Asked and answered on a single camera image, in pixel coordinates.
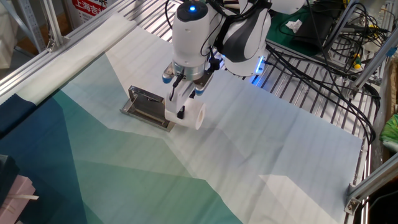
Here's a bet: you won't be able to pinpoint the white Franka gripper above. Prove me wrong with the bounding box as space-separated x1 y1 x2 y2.
164 81 197 121

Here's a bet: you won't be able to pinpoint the white toilet paper roll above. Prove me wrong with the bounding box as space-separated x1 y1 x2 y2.
164 98 207 131

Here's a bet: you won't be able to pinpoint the shiny metal toilet paper holder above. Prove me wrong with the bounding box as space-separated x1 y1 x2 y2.
119 85 177 133

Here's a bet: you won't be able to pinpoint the grey wrist sensor box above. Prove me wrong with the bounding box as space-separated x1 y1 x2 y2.
194 71 215 96
161 62 175 84

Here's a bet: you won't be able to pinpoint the blue green white tablecloth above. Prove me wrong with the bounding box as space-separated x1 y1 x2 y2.
0 12 364 224

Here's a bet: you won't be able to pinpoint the crumpled white tissue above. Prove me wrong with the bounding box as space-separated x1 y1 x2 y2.
285 19 303 34

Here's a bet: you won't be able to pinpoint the white box with red print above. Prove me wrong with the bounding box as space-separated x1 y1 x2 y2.
65 0 110 24

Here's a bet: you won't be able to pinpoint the black flat device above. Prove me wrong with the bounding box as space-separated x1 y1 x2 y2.
292 12 335 52

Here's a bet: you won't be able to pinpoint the grey perforated shelf upright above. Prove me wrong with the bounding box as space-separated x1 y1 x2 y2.
17 0 47 54

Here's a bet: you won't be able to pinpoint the pink gift box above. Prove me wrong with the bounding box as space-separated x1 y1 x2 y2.
0 174 40 224

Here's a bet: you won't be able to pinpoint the green plastic bag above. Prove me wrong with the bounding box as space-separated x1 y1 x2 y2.
379 113 398 153

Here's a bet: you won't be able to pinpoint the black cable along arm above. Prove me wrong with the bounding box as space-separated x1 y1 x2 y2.
164 0 271 102

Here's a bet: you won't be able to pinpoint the aluminium table side rail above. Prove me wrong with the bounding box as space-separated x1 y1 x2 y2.
0 0 139 97

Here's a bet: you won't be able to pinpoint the aluminium frame post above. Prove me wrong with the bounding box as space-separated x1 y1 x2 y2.
351 30 398 91
40 0 71 52

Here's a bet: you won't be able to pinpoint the yellow handled screwdriver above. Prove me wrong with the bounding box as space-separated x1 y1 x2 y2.
351 52 363 70

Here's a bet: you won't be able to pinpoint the black table cable bundle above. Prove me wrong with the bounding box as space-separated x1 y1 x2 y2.
266 43 382 146

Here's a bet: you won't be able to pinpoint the tangled black cables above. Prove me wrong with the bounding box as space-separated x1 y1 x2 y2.
323 0 389 66

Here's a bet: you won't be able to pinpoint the aluminium frame beam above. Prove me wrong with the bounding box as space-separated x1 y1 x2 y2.
343 152 398 215

